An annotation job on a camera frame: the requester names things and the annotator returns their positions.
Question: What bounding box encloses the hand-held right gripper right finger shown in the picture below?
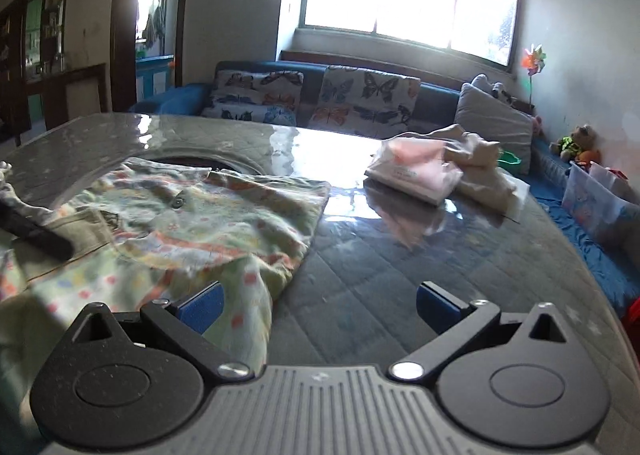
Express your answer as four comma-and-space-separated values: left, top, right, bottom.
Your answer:
389, 280, 577, 382

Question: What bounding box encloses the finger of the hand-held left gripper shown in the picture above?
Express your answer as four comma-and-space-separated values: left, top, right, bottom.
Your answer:
0, 207, 75, 262

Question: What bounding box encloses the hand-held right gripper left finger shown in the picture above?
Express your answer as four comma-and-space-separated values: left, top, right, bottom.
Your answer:
65, 280, 252, 382

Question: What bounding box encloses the green patterned baby garment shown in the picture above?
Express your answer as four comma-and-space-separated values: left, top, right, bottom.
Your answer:
0, 155, 332, 386

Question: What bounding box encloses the beige crumpled garment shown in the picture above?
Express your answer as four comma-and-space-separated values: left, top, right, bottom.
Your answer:
390, 125, 531, 226

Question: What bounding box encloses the pink white folded garment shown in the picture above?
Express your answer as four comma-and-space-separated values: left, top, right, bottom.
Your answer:
363, 137, 464, 208

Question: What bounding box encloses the dark wooden cabinet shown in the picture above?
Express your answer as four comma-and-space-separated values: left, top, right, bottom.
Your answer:
0, 0, 109, 146

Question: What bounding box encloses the clear plastic storage box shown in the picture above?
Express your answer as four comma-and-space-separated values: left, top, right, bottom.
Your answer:
560, 160, 640, 249

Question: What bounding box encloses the blue sofa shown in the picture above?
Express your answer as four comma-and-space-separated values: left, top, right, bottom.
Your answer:
127, 60, 640, 327

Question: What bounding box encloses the red plastic stool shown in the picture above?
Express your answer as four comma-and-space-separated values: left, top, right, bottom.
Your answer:
620, 297, 640, 337

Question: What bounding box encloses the grey pillow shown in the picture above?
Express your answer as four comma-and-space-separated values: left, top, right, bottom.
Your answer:
452, 83, 535, 176

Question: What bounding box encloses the brown plush bear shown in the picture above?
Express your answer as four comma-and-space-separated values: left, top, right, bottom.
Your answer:
548, 123, 599, 162

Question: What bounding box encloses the butterfly print cushion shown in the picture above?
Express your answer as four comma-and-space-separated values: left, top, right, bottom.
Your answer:
307, 65, 422, 138
202, 69, 305, 126

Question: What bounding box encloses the white plush toy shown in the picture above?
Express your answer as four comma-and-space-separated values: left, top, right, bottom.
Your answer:
471, 73, 519, 104

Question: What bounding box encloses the colourful pinwheel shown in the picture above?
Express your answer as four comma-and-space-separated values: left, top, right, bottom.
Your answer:
520, 45, 549, 108

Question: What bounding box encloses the dark wooden door frame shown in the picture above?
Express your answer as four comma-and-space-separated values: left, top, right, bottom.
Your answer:
111, 0, 194, 114

